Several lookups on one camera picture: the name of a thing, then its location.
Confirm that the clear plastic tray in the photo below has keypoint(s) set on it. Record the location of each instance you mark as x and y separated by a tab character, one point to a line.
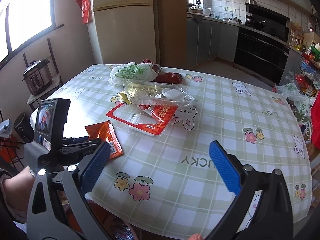
150	90

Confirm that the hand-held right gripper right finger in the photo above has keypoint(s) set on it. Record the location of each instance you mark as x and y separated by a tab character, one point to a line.
225	165

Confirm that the person's left forearm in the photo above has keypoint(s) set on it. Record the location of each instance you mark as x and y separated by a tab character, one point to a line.
17	190

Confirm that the person's right hand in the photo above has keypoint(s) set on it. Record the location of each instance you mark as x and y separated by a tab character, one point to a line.
196	237

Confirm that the steel cooking pot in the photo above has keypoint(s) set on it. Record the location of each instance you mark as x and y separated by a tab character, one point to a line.
235	20

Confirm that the cream refrigerator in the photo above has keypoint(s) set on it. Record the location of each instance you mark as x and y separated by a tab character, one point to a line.
125	35

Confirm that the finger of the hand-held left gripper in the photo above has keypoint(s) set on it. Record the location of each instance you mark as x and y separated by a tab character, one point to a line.
75	140
75	150

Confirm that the black cylinder speaker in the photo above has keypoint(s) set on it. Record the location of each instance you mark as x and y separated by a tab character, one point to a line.
21	127

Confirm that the grey lower kitchen cabinets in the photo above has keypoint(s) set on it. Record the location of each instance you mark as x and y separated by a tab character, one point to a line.
212	40

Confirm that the silver electric pressure cooker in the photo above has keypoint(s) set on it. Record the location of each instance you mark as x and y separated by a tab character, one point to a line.
37	78

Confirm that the folding chair with white seat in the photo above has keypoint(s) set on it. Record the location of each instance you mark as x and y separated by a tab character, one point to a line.
56	81

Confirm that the gold foil wrapper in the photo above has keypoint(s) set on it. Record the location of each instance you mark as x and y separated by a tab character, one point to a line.
123	97

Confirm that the dark red snack wrapper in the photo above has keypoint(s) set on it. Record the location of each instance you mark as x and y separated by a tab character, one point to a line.
170	77

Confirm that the red drink can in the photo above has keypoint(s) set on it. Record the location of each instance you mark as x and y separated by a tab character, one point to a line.
156	68

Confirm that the red hanging cloth on fridge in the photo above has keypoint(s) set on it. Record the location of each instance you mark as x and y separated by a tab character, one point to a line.
85	5

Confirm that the white sauce cup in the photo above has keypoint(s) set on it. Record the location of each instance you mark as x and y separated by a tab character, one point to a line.
172	93

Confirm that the green checked tablecloth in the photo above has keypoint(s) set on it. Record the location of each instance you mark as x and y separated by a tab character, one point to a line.
225	120

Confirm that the orange snack wrapper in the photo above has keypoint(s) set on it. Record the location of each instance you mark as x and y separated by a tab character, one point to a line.
110	135

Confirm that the brown plastic waste bin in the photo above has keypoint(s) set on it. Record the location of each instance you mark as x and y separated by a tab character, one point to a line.
100	220

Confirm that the black range hood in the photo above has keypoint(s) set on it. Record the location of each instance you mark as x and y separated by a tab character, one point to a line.
270	22

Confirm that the red white plastic tray package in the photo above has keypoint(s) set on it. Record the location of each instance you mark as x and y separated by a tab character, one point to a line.
160	120

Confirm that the white green plastic bag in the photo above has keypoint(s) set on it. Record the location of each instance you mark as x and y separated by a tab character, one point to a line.
130	72

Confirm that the black built-in oven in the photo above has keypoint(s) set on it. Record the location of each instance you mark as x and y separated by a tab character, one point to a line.
260	55

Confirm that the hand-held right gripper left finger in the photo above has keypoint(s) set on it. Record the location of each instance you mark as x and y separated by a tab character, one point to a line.
96	162

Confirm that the large window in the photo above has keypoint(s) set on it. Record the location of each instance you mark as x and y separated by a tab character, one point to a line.
27	10

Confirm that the white plastic bag with goods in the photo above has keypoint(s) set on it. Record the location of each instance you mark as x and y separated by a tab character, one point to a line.
292	92

